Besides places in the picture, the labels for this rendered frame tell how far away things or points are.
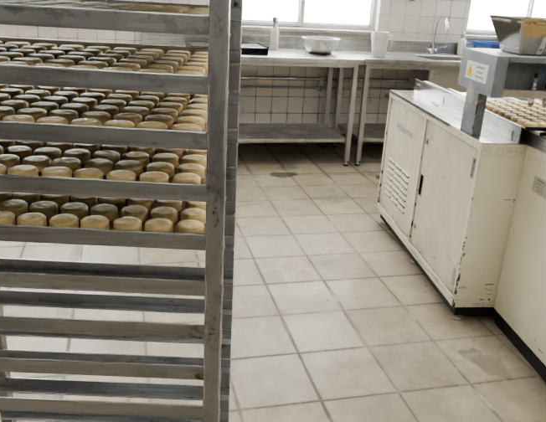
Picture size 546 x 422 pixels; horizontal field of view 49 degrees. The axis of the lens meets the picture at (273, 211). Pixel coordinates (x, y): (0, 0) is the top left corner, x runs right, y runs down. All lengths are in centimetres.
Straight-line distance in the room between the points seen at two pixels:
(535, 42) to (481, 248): 86
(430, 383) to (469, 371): 20
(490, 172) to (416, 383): 90
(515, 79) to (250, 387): 160
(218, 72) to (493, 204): 190
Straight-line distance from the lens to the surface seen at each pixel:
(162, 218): 112
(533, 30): 260
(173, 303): 159
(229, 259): 152
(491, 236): 272
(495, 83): 252
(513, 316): 273
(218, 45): 93
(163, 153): 120
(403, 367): 249
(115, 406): 125
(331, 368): 242
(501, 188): 265
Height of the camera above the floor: 138
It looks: 21 degrees down
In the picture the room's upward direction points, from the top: 3 degrees clockwise
